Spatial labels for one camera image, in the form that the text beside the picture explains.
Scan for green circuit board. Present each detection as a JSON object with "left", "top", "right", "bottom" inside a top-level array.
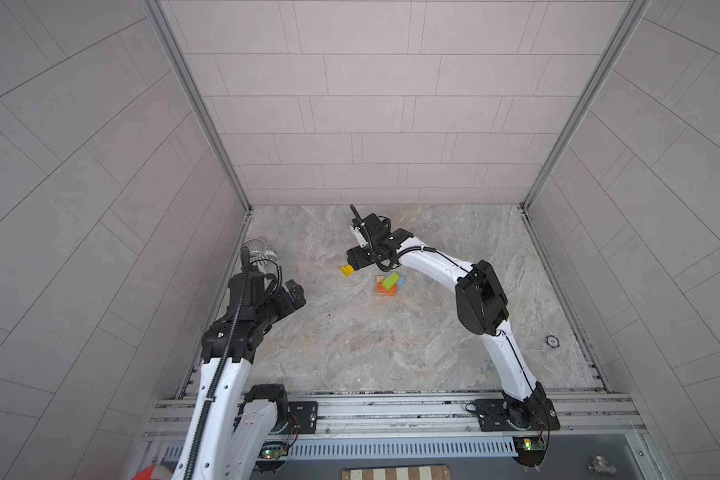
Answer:
[
  {"left": 257, "top": 441, "right": 289, "bottom": 463},
  {"left": 512, "top": 437, "right": 547, "bottom": 467}
]

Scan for small metal clamp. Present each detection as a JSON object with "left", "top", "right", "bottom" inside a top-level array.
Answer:
[{"left": 589, "top": 455, "right": 617, "bottom": 477}]

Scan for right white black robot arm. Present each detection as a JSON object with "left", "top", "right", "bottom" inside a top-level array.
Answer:
[{"left": 342, "top": 206, "right": 559, "bottom": 431}]

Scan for grey ribbed ceramic mug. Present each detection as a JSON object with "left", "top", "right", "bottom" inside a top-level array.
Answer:
[{"left": 243, "top": 238, "right": 278, "bottom": 268}]

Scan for aluminium mounting rail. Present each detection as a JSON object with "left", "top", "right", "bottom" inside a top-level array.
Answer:
[{"left": 143, "top": 392, "right": 646, "bottom": 442}]

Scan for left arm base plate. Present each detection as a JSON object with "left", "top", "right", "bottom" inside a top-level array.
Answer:
[{"left": 272, "top": 401, "right": 318, "bottom": 434}]

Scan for red wood block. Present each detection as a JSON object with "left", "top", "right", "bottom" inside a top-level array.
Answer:
[{"left": 376, "top": 282, "right": 398, "bottom": 297}]

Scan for striped wood board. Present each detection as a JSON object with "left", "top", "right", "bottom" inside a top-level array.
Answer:
[{"left": 341, "top": 465, "right": 452, "bottom": 480}]

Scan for lime green long block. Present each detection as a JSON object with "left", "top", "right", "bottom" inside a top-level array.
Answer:
[{"left": 380, "top": 272, "right": 401, "bottom": 290}]

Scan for grey slotted cable duct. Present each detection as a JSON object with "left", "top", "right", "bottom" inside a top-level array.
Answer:
[{"left": 284, "top": 437, "right": 517, "bottom": 461}]

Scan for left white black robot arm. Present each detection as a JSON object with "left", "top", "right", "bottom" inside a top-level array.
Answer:
[{"left": 173, "top": 267, "right": 306, "bottom": 479}]

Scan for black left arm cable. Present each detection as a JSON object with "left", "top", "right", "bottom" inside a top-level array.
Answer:
[{"left": 182, "top": 244, "right": 284, "bottom": 480}]

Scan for left green circuit board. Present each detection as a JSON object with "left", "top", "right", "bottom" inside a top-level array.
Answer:
[{"left": 257, "top": 441, "right": 289, "bottom": 463}]

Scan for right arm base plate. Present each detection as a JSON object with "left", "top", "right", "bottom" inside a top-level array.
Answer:
[{"left": 465, "top": 399, "right": 561, "bottom": 432}]

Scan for right green circuit board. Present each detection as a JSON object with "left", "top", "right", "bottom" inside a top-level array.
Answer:
[{"left": 512, "top": 437, "right": 547, "bottom": 467}]

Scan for red white object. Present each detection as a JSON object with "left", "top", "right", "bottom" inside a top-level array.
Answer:
[{"left": 132, "top": 465, "right": 173, "bottom": 480}]

